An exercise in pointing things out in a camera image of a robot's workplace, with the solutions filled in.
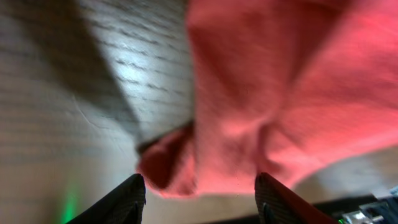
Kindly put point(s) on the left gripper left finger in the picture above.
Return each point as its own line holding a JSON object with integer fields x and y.
{"x": 123, "y": 205}

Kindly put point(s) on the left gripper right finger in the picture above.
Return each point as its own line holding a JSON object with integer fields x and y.
{"x": 277, "y": 204}

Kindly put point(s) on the red t-shirt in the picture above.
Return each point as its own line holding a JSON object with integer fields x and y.
{"x": 286, "y": 87}

